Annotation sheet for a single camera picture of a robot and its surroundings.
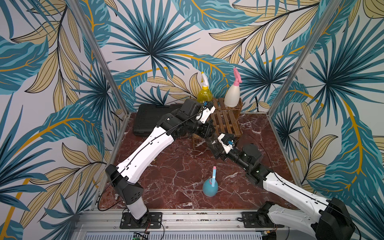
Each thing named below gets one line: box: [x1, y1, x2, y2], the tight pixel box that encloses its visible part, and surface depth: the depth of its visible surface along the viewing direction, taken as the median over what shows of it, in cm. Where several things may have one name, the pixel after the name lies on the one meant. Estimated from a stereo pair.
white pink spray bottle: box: [224, 67, 242, 108], surface depth 83 cm
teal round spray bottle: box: [202, 166, 219, 197], surface depth 77 cm
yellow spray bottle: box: [197, 71, 213, 104], surface depth 80 cm
